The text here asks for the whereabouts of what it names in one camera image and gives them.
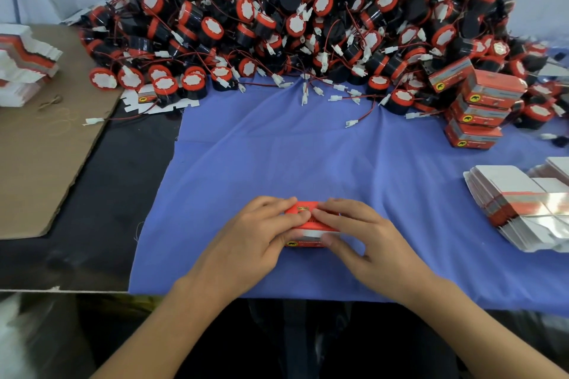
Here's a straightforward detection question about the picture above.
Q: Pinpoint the person's left hand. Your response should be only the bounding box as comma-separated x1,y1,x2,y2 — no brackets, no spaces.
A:
191,195,312,300

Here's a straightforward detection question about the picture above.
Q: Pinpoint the person's right hand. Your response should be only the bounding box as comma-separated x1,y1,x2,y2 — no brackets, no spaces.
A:
311,198,437,304

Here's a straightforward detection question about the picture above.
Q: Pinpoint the stack of paper boxes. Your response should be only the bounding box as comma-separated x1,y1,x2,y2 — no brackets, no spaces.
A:
0,23,63,107
464,156,569,253

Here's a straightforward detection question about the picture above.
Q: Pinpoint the pile of black red buzzers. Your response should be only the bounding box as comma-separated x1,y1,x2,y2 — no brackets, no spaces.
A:
82,0,569,131

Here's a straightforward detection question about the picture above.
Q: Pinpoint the person's right forearm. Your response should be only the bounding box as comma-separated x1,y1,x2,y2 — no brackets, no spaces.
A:
404,275,569,379

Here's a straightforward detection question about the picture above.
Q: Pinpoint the person's left forearm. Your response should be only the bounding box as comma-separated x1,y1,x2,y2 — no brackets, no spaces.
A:
93,278,239,379

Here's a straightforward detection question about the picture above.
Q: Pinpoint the blue cloth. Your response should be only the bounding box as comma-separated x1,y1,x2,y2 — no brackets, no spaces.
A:
129,59,569,315

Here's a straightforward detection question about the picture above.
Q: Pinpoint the brown cardboard sheet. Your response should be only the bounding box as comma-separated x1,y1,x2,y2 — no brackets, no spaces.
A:
0,25,126,240

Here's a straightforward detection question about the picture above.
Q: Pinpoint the rubber band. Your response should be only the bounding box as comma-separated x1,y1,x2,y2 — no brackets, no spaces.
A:
37,94,63,111

